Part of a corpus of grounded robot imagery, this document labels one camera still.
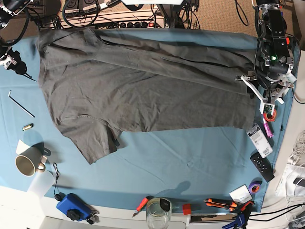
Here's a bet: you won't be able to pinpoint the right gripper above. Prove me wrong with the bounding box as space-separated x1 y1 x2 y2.
0 46 27 75

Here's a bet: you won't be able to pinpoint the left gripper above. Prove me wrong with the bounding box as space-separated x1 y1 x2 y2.
235 71 285 114

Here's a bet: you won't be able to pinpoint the grey T-shirt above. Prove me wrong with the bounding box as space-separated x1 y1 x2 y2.
37 29 256 164

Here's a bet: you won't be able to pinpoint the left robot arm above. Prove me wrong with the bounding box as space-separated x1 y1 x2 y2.
236 0 296 115

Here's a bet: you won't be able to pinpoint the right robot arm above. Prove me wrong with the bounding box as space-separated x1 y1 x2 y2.
0 0 32 80

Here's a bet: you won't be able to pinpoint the red tape roll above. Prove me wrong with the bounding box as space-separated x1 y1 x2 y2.
263 109 277 122

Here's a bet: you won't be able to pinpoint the silver hex key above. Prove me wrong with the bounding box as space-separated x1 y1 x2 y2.
8 90 35 118

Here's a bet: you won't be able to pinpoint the purple glue tube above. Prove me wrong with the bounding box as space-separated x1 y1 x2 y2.
263 118 274 138

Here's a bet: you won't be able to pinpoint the rolled white paper sheets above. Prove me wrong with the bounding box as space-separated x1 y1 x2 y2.
277 73 297 104

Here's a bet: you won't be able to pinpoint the small brass battery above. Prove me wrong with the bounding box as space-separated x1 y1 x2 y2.
22 123 34 131

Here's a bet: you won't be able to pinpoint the white packaged box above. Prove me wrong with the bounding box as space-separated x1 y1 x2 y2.
246 123 273 158

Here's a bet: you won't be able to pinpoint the red black clamp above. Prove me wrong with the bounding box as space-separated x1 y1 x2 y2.
286 35 297 46

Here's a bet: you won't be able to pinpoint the black remote control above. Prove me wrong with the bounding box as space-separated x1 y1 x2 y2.
250 152 275 183

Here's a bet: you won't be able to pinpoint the white paper slip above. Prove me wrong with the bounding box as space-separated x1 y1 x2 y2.
16 140 30 155

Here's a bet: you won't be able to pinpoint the blue table cloth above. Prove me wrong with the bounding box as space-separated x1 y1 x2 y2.
0 28 300 213

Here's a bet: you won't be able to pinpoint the olive ceramic mug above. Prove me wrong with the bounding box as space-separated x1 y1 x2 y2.
15 147 46 177

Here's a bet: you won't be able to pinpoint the purple tape roll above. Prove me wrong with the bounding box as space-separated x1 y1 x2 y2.
248 181 262 194

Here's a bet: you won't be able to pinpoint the white small card box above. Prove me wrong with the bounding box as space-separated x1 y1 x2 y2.
229 185 252 204

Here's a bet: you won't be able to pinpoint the orange black utility knife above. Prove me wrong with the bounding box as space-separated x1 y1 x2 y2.
204 198 238 211

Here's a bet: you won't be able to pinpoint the blue clamp bottom right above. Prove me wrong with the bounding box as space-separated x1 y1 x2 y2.
222 201 254 229

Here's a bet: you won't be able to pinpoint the small red cube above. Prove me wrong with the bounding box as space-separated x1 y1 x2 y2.
182 204 192 215

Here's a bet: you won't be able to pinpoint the clear glass jar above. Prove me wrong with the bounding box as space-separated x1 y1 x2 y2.
146 198 172 229

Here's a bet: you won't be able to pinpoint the blue clamp block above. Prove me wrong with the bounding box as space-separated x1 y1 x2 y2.
54 193 97 225

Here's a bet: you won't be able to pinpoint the black lanyard with carabiner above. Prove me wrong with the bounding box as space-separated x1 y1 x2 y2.
52 162 64 201

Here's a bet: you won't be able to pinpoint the red handled screwdriver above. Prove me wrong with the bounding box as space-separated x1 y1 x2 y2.
132 196 153 217

